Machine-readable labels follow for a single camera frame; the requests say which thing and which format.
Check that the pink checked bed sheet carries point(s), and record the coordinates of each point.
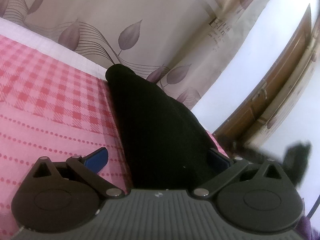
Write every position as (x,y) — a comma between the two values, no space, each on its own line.
(53,103)

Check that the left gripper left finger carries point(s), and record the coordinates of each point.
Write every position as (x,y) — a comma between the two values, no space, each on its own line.
(88,167)

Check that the black device with lenses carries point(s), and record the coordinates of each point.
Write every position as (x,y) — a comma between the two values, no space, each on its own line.
(295,163)

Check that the black printed small shirt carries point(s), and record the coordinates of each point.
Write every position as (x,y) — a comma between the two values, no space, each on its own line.
(165,146)

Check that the brown wooden door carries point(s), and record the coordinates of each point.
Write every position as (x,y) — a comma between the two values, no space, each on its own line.
(248,117)

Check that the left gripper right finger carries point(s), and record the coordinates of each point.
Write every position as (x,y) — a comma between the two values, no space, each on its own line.
(225,171)

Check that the beige leaf pattern curtain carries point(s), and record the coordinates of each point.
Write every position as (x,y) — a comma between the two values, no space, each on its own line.
(181,45)

